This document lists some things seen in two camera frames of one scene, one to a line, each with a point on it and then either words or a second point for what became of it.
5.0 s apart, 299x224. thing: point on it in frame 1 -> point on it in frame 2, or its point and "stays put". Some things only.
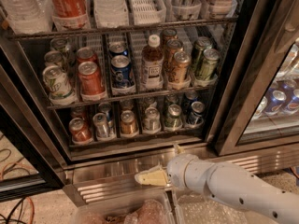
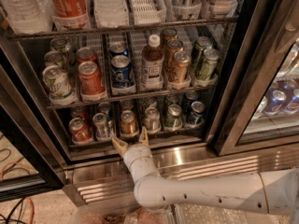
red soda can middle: (92, 84) stays put
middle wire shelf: (90, 104) stays put
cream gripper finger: (178, 149) -> (143, 140)
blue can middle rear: (118, 49) stays put
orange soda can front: (129, 126) stays put
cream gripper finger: (154, 176) -> (121, 146)
